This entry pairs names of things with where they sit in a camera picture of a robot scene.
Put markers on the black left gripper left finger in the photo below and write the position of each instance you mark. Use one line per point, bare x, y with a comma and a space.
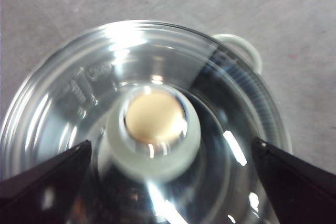
39, 195

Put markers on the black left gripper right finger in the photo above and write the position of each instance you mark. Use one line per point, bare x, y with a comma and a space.
302, 190

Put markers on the pale green electric pot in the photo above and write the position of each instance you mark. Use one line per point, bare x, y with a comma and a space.
253, 51

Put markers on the glass lid with green knob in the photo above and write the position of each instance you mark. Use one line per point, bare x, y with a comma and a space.
155, 140

